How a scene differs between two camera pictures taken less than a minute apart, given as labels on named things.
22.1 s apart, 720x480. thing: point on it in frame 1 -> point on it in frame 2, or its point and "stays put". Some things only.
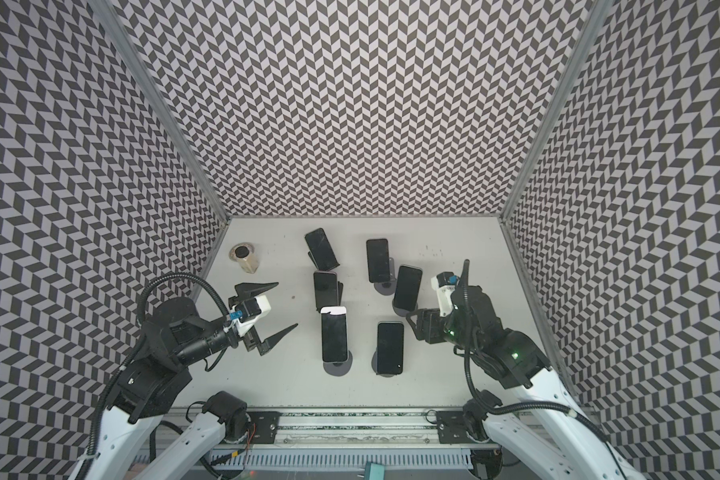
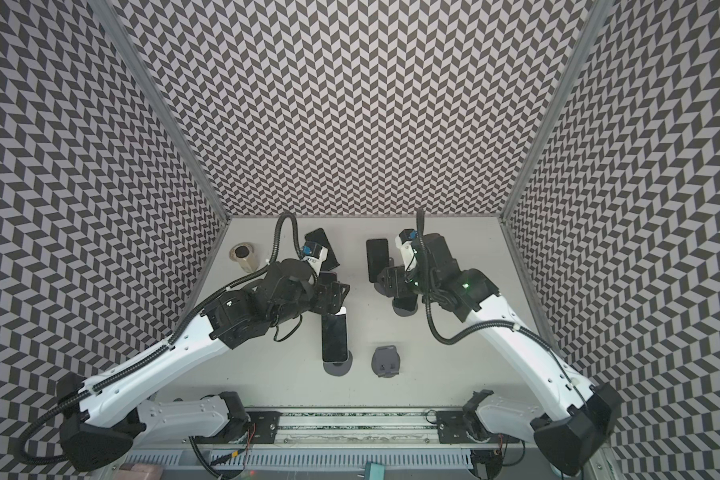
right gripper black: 430,325 -> 396,282
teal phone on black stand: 321,250 stays put
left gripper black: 252,341 -> 336,301
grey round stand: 402,312 stays put
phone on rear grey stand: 378,260 stays put
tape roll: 246,256 stays put
